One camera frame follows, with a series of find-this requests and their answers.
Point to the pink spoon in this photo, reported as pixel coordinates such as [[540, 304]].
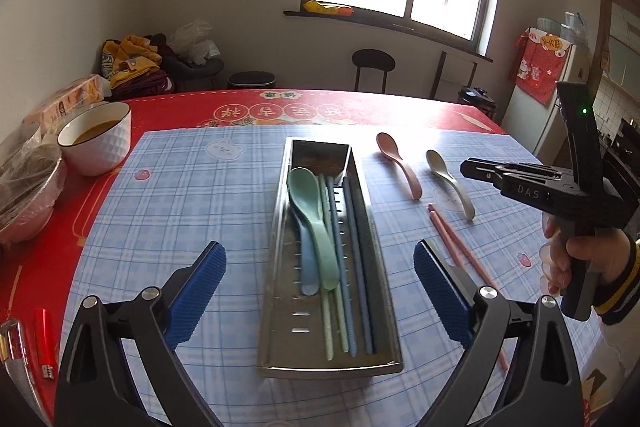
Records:
[[387, 144]]

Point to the blue chopstick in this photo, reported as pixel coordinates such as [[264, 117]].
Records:
[[350, 307], [365, 307]]

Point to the person's right forearm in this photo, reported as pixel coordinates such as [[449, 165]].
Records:
[[625, 292]]

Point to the black round stool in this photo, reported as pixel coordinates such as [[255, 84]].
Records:
[[372, 59]]

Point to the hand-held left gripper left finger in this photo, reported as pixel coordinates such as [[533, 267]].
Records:
[[200, 292]]

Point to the dark folding rack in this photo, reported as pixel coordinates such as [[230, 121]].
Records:
[[442, 72]]

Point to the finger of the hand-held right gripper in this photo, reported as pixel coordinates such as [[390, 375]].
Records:
[[480, 169], [525, 193]]

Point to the dark round chair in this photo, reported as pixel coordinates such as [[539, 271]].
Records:
[[200, 74]]

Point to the black pressure cooker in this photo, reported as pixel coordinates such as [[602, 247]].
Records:
[[475, 99]]

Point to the white dimpled bowl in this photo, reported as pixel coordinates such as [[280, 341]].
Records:
[[100, 152]]

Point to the clear plastic bag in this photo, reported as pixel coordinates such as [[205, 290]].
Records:
[[195, 39]]

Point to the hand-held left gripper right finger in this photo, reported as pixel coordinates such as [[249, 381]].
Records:
[[440, 292]]

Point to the yellow garment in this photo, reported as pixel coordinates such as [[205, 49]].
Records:
[[130, 57]]

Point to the blue spoon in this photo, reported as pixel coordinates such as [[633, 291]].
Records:
[[309, 277]]

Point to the clear plastic containers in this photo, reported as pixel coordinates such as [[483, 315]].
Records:
[[572, 27]]

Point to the dark red garment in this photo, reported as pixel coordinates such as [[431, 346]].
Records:
[[145, 84]]

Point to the white refrigerator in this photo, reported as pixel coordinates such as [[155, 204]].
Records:
[[525, 122]]

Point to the green chopstick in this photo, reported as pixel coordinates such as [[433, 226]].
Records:
[[340, 307], [328, 332]]

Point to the blue plaid tablecloth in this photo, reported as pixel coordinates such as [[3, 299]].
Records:
[[200, 207]]

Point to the red printed cloth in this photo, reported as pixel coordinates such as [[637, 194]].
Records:
[[542, 67]]

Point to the beige spoon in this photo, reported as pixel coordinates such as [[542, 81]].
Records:
[[437, 162]]

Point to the red printed tablecloth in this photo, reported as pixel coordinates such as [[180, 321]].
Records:
[[350, 107]]

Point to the wooden door frame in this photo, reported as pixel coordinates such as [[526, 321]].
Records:
[[607, 7]]

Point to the yellow packet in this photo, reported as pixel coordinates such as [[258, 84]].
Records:
[[327, 8]]

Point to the clear glass mug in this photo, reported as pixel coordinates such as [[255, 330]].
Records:
[[15, 357]]

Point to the stainless steel utensil tray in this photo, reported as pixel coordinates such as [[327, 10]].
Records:
[[285, 317]]

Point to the printed tissue box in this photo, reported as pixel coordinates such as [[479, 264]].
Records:
[[75, 97]]

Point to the dark clothes pile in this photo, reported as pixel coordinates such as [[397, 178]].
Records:
[[160, 44]]

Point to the red lighter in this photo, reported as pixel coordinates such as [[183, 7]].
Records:
[[44, 337]]

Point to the green spoon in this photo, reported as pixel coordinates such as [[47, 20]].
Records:
[[305, 197]]

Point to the black round bin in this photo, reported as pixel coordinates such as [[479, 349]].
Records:
[[252, 80]]

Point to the plastic-wrapped pink bowl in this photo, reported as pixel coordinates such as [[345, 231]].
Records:
[[30, 207]]

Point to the person's right hand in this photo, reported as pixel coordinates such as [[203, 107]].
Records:
[[605, 254]]

